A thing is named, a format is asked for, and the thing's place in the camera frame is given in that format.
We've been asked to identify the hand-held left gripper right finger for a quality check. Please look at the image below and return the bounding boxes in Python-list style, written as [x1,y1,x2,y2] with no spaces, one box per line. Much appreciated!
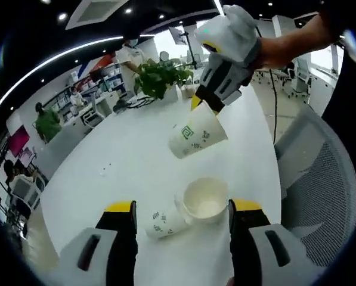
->
[228,198,316,286]

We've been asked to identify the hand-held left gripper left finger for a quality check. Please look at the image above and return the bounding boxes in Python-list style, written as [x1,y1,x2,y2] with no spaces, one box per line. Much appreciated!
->
[59,200,139,286]

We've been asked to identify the person's right hand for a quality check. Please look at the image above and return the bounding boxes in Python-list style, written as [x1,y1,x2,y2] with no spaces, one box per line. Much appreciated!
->
[249,37,286,72]

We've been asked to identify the small round plant pot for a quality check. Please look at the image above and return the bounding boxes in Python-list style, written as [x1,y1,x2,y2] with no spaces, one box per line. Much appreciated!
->
[181,84,196,99]

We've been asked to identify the potted green plant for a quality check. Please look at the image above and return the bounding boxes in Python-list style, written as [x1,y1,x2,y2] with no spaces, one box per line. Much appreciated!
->
[133,58,194,104]

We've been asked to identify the monitor on black tripod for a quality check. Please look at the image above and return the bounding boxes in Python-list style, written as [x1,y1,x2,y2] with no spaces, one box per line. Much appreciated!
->
[168,26,198,69]

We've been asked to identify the white office chair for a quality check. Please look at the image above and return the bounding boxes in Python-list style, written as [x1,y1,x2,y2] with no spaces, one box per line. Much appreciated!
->
[284,58,312,99]
[80,101,106,129]
[10,174,46,215]

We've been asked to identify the white table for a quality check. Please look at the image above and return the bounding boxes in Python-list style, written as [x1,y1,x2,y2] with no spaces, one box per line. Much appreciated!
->
[34,86,289,286]

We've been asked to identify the grey mesh office chair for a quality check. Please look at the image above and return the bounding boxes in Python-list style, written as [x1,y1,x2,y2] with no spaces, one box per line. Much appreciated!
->
[273,105,356,269]

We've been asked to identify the white storage shelf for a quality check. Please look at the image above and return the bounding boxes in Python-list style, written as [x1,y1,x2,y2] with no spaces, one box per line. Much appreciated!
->
[55,64,125,102]

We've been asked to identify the person's dark clothing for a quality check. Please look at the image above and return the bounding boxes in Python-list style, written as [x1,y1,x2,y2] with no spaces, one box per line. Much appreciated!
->
[320,38,356,120]

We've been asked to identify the small black monitor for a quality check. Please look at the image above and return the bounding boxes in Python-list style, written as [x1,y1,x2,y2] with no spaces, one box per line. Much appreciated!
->
[89,68,104,83]

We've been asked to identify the ceiling air vent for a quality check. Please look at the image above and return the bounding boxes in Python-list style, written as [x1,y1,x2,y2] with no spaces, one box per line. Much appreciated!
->
[65,0,131,30]

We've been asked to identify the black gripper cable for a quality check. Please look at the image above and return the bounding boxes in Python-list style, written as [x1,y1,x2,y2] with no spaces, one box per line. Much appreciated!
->
[266,67,282,144]

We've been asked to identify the black cable bundle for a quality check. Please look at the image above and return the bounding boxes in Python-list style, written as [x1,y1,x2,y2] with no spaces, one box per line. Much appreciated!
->
[113,97,156,113]

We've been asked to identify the magenta wall screen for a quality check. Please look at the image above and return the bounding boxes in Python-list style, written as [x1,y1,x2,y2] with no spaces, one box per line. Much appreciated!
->
[6,124,31,158]

